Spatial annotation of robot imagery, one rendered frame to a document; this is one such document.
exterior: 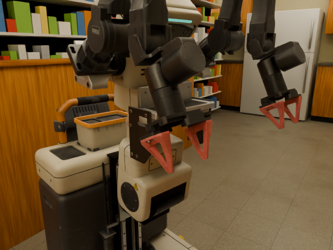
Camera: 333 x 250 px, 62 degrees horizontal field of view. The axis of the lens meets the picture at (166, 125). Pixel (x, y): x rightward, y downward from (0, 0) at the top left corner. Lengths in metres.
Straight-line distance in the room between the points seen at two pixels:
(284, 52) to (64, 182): 0.83
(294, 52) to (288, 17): 4.39
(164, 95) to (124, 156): 0.45
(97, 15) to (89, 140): 0.60
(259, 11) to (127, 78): 0.42
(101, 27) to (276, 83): 0.51
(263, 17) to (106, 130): 0.70
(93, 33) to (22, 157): 1.37
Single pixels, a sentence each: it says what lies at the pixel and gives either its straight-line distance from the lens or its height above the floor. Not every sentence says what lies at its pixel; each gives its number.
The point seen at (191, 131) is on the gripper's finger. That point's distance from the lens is 0.58.
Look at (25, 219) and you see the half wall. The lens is 2.09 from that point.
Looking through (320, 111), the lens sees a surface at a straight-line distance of 5.32.
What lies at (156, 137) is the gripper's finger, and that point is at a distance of 0.48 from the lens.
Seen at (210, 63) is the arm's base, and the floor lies 1.15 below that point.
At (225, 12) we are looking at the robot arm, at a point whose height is 1.32.
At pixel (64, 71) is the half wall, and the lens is 2.01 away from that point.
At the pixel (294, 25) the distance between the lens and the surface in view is 5.18.
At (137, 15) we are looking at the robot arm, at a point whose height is 1.27.
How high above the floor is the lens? 1.21
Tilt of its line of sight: 15 degrees down
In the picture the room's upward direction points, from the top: straight up
